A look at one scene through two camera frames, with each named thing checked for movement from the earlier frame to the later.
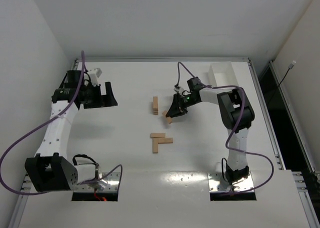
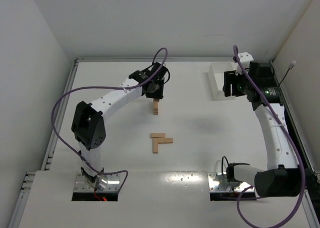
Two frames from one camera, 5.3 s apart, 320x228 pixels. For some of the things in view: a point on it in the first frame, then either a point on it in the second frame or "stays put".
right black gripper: x=180 y=105 to x=230 y=82
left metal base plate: x=108 y=184 stays put
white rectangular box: x=221 y=73 stays put
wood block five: x=165 y=140 stays put
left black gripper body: x=94 y=96 to x=155 y=92
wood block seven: x=154 y=135 stays put
